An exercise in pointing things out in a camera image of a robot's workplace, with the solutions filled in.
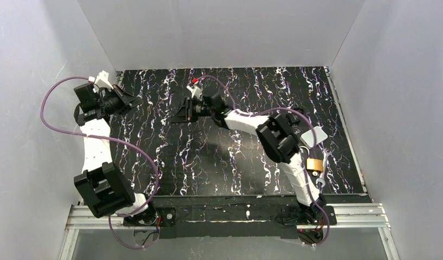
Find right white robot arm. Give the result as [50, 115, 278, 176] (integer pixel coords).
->
[170, 94, 324, 209]

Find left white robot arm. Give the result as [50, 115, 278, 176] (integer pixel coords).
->
[74, 83, 150, 218]

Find white square box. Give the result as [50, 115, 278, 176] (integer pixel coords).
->
[300, 126, 328, 148]

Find brass padlock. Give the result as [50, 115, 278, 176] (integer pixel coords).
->
[299, 146, 323, 173]

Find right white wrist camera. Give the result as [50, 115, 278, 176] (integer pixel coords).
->
[186, 78, 202, 100]

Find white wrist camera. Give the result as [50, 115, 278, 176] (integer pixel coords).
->
[186, 78, 202, 100]
[88, 70, 113, 90]

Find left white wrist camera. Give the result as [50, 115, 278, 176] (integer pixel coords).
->
[88, 70, 113, 90]

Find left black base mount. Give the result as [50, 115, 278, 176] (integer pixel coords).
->
[123, 207, 176, 227]

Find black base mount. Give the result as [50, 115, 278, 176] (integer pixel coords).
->
[275, 199, 337, 225]
[123, 207, 176, 227]

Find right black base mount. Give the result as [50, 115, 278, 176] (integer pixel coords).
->
[275, 199, 337, 225]

